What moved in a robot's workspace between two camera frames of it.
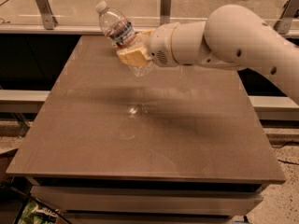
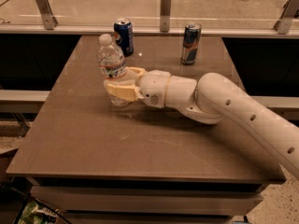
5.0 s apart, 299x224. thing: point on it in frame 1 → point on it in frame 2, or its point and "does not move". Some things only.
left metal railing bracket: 49,22 does not move
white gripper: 159,45 → 154,87
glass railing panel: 75,6 does not move
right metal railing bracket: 290,13 does not move
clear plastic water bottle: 121,35 → 112,64
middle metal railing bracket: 165,4 does not move
